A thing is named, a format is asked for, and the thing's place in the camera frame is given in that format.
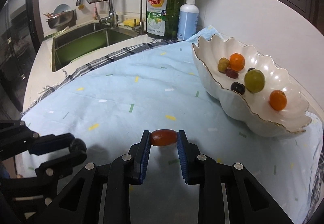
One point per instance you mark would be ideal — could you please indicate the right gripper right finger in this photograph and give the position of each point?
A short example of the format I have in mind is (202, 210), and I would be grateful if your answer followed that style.
(187, 153)

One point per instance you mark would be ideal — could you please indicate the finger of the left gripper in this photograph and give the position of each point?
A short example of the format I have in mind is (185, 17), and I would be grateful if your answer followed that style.
(50, 143)
(62, 166)

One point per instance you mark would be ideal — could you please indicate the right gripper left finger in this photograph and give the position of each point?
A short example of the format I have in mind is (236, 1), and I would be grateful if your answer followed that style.
(140, 153)

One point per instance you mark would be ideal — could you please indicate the red grape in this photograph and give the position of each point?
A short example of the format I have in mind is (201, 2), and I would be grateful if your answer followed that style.
(163, 137)
(231, 73)

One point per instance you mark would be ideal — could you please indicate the green yellow apple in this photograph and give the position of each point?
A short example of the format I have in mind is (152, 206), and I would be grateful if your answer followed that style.
(254, 81)

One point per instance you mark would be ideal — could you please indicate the large orange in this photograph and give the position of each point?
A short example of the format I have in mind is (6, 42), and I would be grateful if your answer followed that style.
(237, 62)

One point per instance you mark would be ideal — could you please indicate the small orange kumquat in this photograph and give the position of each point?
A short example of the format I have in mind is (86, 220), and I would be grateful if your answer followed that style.
(278, 100)

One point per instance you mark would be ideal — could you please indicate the small dark plum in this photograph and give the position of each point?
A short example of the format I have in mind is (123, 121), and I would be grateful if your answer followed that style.
(77, 145)

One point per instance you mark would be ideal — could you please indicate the light blue patterned cloth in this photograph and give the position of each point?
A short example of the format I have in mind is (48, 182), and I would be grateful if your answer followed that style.
(157, 86)

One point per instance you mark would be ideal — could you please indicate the checked grey dish towel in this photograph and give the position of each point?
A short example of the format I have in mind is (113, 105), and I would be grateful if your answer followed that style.
(43, 81)

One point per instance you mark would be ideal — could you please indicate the white scalloped ceramic bowl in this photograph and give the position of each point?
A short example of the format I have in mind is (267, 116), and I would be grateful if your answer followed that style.
(251, 108)

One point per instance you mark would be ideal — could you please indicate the stainless steel sink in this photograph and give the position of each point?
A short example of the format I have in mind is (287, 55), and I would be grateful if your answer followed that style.
(78, 42)

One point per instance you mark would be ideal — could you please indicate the yellow sponge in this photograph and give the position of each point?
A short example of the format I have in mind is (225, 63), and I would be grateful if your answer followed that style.
(131, 23)

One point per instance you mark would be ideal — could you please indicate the white blue pump bottle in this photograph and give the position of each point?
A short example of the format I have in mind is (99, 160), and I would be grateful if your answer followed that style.
(188, 20)

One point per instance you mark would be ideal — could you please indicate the green dish soap bottle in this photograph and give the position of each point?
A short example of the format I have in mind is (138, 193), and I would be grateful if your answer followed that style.
(162, 18)

